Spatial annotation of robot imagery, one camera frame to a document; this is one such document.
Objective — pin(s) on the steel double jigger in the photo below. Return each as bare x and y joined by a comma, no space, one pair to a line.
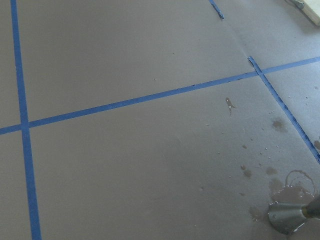
287,213

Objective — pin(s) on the wooden cutting board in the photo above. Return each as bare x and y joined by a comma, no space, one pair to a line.
311,8

